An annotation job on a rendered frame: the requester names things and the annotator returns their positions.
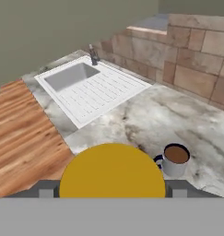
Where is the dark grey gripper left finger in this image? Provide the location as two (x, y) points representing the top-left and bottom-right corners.
(5, 180), (62, 199)

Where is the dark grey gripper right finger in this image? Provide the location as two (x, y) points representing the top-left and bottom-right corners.
(164, 180), (222, 199)

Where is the yellow round bottle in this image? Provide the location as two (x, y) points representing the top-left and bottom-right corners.
(58, 142), (167, 199)

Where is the white mug with coffee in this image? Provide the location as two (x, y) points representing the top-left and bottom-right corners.
(153, 142), (192, 179)

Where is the white sink with drainboard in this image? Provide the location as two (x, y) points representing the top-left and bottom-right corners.
(33, 54), (153, 130)

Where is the dark grey tap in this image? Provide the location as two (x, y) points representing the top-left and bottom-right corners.
(88, 43), (100, 66)

